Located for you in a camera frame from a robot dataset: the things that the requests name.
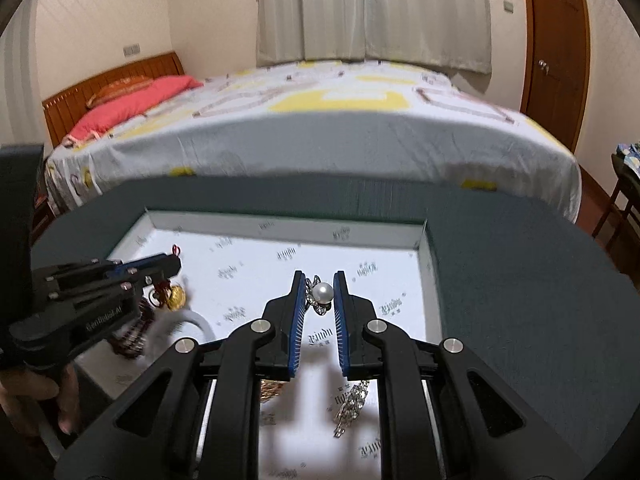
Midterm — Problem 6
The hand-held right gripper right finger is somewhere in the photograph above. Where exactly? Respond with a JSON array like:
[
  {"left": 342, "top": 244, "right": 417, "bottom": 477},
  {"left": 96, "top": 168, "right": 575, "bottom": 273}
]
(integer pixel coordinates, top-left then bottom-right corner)
[{"left": 332, "top": 270, "right": 596, "bottom": 480}]

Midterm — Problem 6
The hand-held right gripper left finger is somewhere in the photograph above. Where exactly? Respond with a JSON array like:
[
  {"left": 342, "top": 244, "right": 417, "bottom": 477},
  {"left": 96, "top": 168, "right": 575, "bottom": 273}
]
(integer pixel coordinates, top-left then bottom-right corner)
[{"left": 52, "top": 270, "right": 308, "bottom": 480}]

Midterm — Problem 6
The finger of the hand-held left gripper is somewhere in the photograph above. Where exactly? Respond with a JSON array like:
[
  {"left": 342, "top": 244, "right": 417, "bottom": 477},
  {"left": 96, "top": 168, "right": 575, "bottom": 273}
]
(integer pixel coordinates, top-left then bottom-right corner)
[
  {"left": 31, "top": 254, "right": 167, "bottom": 288},
  {"left": 47, "top": 254, "right": 182, "bottom": 319}
]

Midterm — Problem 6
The pearl flower brooch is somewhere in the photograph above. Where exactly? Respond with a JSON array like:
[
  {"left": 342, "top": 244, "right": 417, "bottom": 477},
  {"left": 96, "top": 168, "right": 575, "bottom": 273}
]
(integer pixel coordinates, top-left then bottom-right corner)
[{"left": 305, "top": 275, "right": 335, "bottom": 317}]

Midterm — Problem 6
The red knot gold charm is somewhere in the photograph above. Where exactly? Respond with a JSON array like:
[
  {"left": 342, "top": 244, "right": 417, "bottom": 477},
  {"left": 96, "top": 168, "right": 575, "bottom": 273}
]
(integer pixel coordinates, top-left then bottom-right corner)
[{"left": 147, "top": 244, "right": 188, "bottom": 311}]

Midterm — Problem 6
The red wooden bead bracelet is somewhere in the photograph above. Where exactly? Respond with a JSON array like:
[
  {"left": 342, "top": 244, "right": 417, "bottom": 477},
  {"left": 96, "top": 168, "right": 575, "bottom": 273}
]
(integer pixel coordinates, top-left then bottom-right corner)
[{"left": 112, "top": 297, "right": 156, "bottom": 361}]

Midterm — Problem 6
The gold chain pendant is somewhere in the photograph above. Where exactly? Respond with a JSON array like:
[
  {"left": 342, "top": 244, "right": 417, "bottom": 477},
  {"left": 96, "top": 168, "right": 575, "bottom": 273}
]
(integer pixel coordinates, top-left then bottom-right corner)
[{"left": 260, "top": 379, "right": 288, "bottom": 403}]

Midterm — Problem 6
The white jade bangle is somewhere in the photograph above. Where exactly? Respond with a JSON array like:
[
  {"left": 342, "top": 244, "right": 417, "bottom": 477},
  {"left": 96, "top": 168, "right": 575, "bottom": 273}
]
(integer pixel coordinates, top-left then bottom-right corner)
[{"left": 150, "top": 307, "right": 216, "bottom": 356}]

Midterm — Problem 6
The white lined shallow box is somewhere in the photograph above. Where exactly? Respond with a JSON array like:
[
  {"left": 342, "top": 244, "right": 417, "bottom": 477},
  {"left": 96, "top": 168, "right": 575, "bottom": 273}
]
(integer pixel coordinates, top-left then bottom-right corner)
[{"left": 75, "top": 205, "right": 446, "bottom": 480}]

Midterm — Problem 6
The person's left hand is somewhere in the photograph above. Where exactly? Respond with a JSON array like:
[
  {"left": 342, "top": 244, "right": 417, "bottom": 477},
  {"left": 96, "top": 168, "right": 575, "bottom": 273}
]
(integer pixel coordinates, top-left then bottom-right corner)
[{"left": 0, "top": 362, "right": 83, "bottom": 436}]

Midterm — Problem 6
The dark wooden nightstand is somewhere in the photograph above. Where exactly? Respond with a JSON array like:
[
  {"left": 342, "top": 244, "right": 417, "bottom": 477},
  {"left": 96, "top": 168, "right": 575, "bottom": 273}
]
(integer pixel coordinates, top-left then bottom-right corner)
[{"left": 31, "top": 200, "right": 57, "bottom": 246}]

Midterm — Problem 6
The wooden bed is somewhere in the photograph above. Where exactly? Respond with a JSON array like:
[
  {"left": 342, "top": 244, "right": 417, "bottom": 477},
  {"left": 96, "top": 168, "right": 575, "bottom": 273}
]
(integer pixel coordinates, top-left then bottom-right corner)
[{"left": 42, "top": 52, "right": 583, "bottom": 226}]

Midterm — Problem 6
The white yellow patterned bedsheet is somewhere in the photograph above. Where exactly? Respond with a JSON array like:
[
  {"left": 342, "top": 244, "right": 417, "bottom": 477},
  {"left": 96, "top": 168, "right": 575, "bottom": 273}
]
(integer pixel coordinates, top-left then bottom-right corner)
[{"left": 45, "top": 60, "right": 583, "bottom": 223}]

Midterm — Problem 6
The orange pillow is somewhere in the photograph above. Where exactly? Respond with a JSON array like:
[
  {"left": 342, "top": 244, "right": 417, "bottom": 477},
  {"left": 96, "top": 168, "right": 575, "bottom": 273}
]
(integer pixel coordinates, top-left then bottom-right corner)
[{"left": 86, "top": 76, "right": 151, "bottom": 109}]

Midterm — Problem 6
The pink pillow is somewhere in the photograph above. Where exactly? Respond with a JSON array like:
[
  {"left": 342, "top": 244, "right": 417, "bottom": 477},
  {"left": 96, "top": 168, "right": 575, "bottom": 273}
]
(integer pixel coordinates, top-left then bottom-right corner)
[{"left": 62, "top": 75, "right": 205, "bottom": 146}]

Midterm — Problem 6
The wooden chair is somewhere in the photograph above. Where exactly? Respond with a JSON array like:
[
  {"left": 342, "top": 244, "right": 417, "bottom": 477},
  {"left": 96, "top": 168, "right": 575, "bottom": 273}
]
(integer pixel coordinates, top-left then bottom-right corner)
[{"left": 592, "top": 152, "right": 640, "bottom": 261}]

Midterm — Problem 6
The white curtain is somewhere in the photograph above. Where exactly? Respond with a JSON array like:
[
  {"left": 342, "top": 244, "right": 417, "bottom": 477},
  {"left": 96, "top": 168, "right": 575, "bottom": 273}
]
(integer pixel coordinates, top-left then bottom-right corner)
[
  {"left": 362, "top": 0, "right": 493, "bottom": 75},
  {"left": 256, "top": 0, "right": 368, "bottom": 67}
]

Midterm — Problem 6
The pile of clothes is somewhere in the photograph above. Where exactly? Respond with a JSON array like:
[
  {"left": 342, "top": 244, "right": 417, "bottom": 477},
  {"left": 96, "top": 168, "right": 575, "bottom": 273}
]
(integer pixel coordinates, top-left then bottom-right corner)
[{"left": 615, "top": 141, "right": 640, "bottom": 178}]

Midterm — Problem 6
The brown wooden door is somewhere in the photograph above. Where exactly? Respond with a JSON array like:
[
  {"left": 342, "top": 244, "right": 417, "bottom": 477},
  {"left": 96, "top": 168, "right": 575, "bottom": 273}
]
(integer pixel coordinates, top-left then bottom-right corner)
[{"left": 520, "top": 0, "right": 592, "bottom": 155}]

